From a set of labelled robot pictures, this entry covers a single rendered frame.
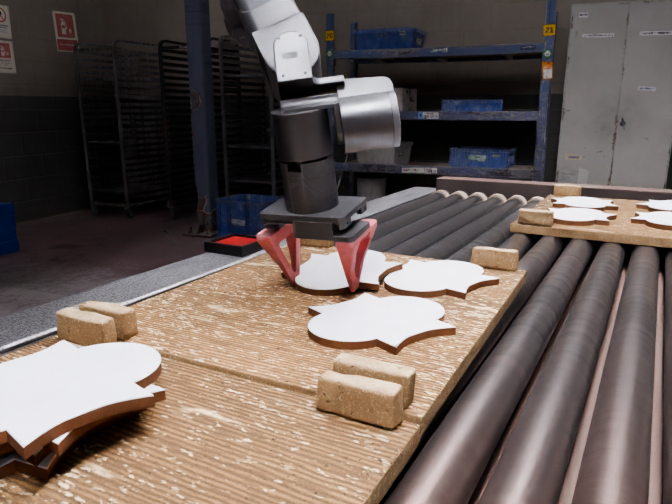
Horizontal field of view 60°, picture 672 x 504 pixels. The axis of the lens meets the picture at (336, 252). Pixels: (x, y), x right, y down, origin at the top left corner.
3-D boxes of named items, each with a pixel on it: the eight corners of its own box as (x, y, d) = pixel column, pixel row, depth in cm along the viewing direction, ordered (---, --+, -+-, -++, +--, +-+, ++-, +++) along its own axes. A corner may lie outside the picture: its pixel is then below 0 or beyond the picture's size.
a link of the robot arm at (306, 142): (270, 97, 61) (268, 106, 55) (335, 89, 61) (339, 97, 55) (280, 161, 63) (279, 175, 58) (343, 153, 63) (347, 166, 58)
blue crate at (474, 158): (447, 166, 495) (448, 148, 491) (460, 163, 527) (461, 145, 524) (506, 170, 472) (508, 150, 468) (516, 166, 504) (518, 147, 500)
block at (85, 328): (56, 340, 52) (52, 311, 51) (74, 333, 54) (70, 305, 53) (102, 352, 49) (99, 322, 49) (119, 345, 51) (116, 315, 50)
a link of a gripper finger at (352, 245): (329, 272, 70) (318, 199, 66) (384, 278, 67) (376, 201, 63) (302, 299, 64) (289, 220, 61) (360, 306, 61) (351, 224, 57)
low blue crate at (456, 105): (440, 113, 476) (441, 99, 473) (442, 112, 512) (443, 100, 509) (503, 113, 465) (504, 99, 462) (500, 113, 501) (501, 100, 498)
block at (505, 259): (469, 266, 76) (470, 247, 75) (472, 263, 77) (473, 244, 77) (516, 272, 73) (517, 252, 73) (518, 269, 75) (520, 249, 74)
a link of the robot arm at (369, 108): (280, 79, 66) (271, 33, 58) (380, 66, 66) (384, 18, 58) (292, 176, 63) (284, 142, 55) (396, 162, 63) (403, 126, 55)
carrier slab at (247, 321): (71, 344, 55) (69, 328, 55) (295, 251, 90) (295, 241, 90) (421, 438, 39) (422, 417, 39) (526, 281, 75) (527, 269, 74)
